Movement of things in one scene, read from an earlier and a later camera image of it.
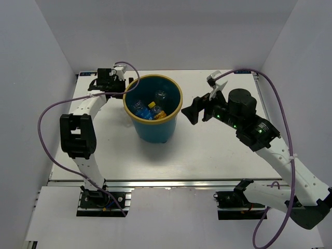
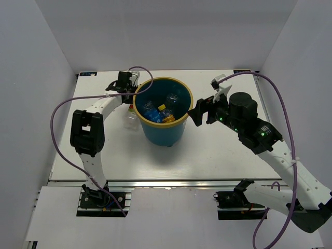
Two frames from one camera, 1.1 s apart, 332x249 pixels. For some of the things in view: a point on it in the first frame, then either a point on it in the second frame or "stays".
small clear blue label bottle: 161,94 → 171,99
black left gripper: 115,80 → 134,88
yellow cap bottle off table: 158,113 → 164,112
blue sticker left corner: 87,73 stays
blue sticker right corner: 242,71 stays
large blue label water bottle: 142,111 → 152,114
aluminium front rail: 170,183 stays
